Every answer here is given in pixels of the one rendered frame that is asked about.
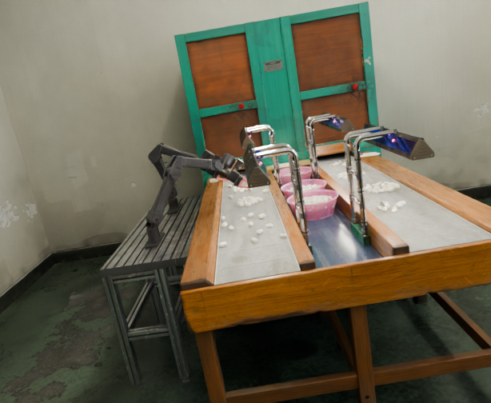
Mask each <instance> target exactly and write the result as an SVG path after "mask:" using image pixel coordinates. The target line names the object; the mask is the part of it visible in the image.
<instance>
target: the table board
mask: <svg viewBox="0 0 491 403"><path fill-rule="evenodd" d="M489 284H491V239H490V240H485V241H476V242H471V243H466V244H461V245H452V246H447V247H442V248H437V249H428V250H423V251H418V252H413V253H405V254H400V255H395V256H390V257H381V258H376V259H371V260H366V261H357V262H352V263H347V264H342V265H333V266H328V267H323V268H318V269H309V270H304V271H299V272H294V273H285V274H280V275H275V276H270V277H261V278H257V279H252V280H247V281H238V282H233V283H228V284H223V285H214V286H209V287H204V288H199V289H190V290H185V291H181V292H180V296H181V300H182V307H183V310H184V314H185V318H186V324H187V328H188V330H189V331H190V332H194V333H200V332H205V331H210V330H215V329H224V328H229V327H234V326H236V325H248V324H253V323H258V322H263V321H272V320H277V319H282V318H287V317H296V316H301V315H306V314H311V313H316V312H318V311H323V312H325V311H330V310H335V309H344V308H349V307H354V306H358V305H368V304H374V303H379V302H384V301H393V300H398V299H403V298H408V297H417V296H421V295H425V294H427V293H436V292H445V291H451V290H456V289H465V288H470V287H474V286H477V285H489Z"/></svg>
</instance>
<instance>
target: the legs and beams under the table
mask: <svg viewBox="0 0 491 403"><path fill-rule="evenodd" d="M428 294H429V295H430V296H431V297H432V298H433V299H434V300H435V301H436V302H437V303H438V304H439V305H440V306H441V307H442V308H443V310H444V311H445V312H446V313H447V314H448V315H449V316H450V317H451V318H452V319H453V320H454V321H455V322H456V323H457V324H458V325H459V326H460V327H461V328H462V329H463V330H464V331H465V332H466V333H467V334H468V335H469V336H470V337H471V338H472V339H473V340H474V341H475V342H476V343H477V344H478V345H479V346H480V347H481V348H482V349H481V350H476V351H471V352H466V353H457V354H451V355H446V356H441V357H432V358H427V359H423V360H417V361H407V362H402V363H397V364H392V365H383V366H378V367H373V365H372V357H371V349H370V341H369V327H368V319H367V311H366V305H358V306H354V307H349V308H347V313H348V319H349V332H350V340H351V344H350V343H349V340H348V338H347V336H346V334H345V331H344V329H343V328H342V326H341V322H340V321H339V319H338V317H337V314H336V312H335V310H330V311H325V312H323V311H318V312H319V314H318V316H319V317H320V320H325V319H329V321H330V324H331V325H332V328H333V331H334V333H335V335H336V337H337V340H338V342H339V345H340V346H341V350H342V352H343V354H344V356H345V359H346V361H347V363H348V366H349V368H350V371H349V372H344V373H335V374H330V375H325V376H320V377H311V378H306V379H301V380H296V381H287V382H283V383H277V384H272V385H262V386H257V387H252V388H247V389H238V390H233V391H228V392H226V388H225V384H224V380H223V376H222V369H221V365H220V361H219V357H218V350H217V346H216V342H215V338H214V332H213V330H210V331H205V332H200V333H195V337H196V340H197V344H198V351H199V354H200V358H201V362H202V368H203V373H204V376H205V380H206V387H207V390H208V394H209V398H210V403H273V402H278V401H287V400H292V399H297V398H302V397H311V396H316V395H321V394H326V393H335V392H340V391H345V390H350V389H357V400H358V403H376V396H375V388H374V386H375V385H384V384H389V383H394V382H399V381H408V380H413V379H418V378H423V377H432V376H438V375H443V374H448V373H457V372H462V371H468V370H473V369H482V368H487V367H491V337H490V336H489V335H488V334H487V333H486V332H484V331H483V330H482V329H481V328H480V327H479V326H478V325H477V324H476V323H475V322H474V321H473V320H472V319H471V318H470V317H469V316H468V315H467V314H466V313H464V312H463V311H462V310H461V309H460V308H459V307H458V306H457V305H456V304H455V303H454V302H453V301H452V300H451V299H450V298H449V297H448V296H447V295H446V294H444V293H443V292H436V293H428Z"/></svg>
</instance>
